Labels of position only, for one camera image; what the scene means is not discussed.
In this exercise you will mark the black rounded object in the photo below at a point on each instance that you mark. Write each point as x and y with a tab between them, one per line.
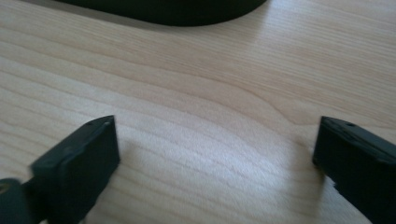
174	11

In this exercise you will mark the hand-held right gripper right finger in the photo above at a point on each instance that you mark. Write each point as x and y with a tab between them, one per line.
358	161

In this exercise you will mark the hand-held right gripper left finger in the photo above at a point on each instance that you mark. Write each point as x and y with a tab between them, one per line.
77	168

